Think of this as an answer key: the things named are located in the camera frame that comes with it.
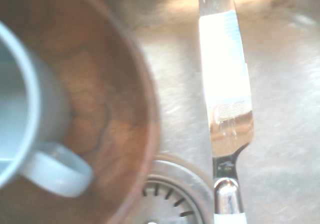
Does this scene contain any metal drain strainer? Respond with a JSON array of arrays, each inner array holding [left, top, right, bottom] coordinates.
[[141, 155, 216, 224]]

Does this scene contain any brown wooden bowl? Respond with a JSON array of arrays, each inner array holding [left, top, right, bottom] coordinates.
[[0, 0, 161, 224]]

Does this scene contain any grey mug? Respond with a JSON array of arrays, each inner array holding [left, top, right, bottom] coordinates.
[[0, 20, 94, 198]]

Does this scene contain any stainless steel double sink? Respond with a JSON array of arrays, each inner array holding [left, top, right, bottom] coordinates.
[[94, 0, 320, 224]]

